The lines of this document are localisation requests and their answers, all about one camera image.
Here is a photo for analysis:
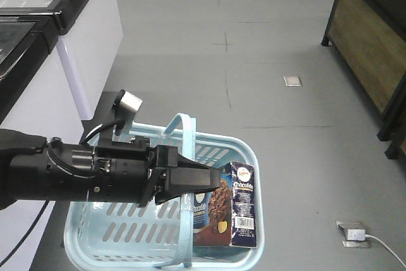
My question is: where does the white power adapter with cord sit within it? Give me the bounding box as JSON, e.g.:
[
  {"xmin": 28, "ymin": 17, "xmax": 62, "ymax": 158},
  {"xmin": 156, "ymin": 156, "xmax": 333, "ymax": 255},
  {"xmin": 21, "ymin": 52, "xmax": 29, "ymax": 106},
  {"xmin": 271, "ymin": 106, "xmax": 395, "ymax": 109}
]
[{"xmin": 335, "ymin": 220, "xmax": 405, "ymax": 268}]

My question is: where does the light blue plastic basket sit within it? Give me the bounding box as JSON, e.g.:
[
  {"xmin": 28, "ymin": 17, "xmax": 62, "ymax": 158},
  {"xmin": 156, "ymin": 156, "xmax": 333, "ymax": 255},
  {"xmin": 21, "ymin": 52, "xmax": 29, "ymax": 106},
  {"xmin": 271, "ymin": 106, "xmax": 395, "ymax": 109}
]
[{"xmin": 63, "ymin": 112, "xmax": 266, "ymax": 271}]

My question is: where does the white chest freezer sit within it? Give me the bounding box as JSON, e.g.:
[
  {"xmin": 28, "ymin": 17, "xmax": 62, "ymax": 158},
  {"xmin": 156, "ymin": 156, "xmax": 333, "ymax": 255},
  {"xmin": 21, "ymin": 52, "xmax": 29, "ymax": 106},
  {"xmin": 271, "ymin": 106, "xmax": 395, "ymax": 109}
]
[
  {"xmin": 1, "ymin": 17, "xmax": 84, "ymax": 270},
  {"xmin": 1, "ymin": 0, "xmax": 123, "ymax": 120}
]

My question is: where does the far white chest freezer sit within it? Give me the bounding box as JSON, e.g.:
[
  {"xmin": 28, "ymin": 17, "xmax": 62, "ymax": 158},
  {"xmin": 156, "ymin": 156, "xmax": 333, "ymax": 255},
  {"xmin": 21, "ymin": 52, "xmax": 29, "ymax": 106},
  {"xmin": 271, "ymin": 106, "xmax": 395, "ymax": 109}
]
[{"xmin": 1, "ymin": 0, "xmax": 123, "ymax": 120}]

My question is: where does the dark blue Chocofello cookie box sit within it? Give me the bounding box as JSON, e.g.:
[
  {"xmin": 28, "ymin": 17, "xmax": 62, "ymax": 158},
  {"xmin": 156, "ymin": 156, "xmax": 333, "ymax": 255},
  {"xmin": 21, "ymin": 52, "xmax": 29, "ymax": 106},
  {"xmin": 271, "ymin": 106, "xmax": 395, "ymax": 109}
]
[{"xmin": 193, "ymin": 161, "xmax": 256, "ymax": 248}]

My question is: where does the dark wooden display stand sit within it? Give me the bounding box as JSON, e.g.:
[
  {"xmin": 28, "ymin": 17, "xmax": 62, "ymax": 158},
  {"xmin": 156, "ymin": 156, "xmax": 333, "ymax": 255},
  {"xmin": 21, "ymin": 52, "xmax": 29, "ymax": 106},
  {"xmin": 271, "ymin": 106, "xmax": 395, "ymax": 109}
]
[{"xmin": 321, "ymin": 0, "xmax": 405, "ymax": 159}]

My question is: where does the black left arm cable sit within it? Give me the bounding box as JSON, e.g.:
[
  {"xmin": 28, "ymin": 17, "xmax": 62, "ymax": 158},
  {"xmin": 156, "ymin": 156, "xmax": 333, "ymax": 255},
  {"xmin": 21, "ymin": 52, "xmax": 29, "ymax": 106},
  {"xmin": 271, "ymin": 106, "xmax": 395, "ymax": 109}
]
[{"xmin": 0, "ymin": 120, "xmax": 124, "ymax": 262}]

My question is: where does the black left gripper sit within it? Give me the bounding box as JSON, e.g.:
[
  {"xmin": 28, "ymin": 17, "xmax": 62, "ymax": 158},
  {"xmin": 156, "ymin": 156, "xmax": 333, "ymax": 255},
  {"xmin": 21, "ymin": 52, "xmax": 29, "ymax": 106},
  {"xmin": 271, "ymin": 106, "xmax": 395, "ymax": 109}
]
[{"xmin": 91, "ymin": 136, "xmax": 221, "ymax": 207}]

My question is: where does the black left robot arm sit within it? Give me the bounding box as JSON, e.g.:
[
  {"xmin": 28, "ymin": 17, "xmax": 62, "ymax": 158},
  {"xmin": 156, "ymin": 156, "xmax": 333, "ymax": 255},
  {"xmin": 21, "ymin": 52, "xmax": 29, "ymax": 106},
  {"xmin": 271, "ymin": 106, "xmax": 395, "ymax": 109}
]
[{"xmin": 1, "ymin": 129, "xmax": 221, "ymax": 208}]

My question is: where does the metal floor outlet plate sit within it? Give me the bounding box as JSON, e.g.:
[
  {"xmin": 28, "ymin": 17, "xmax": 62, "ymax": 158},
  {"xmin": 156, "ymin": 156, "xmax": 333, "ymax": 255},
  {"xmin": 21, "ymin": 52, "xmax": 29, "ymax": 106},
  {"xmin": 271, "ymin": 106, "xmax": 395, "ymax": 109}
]
[{"xmin": 283, "ymin": 76, "xmax": 303, "ymax": 87}]

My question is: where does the near white chest freezer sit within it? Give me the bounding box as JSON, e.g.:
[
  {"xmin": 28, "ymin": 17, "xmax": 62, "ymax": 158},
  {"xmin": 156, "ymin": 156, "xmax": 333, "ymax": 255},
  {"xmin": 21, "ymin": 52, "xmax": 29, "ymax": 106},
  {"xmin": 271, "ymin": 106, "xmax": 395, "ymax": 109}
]
[{"xmin": 1, "ymin": 17, "xmax": 84, "ymax": 270}]

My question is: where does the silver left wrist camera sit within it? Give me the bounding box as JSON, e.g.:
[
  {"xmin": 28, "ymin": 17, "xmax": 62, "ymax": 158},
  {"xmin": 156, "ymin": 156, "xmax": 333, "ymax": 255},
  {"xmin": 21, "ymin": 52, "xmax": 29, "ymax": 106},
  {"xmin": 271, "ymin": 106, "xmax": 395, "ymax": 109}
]
[{"xmin": 112, "ymin": 89, "xmax": 143, "ymax": 136}]

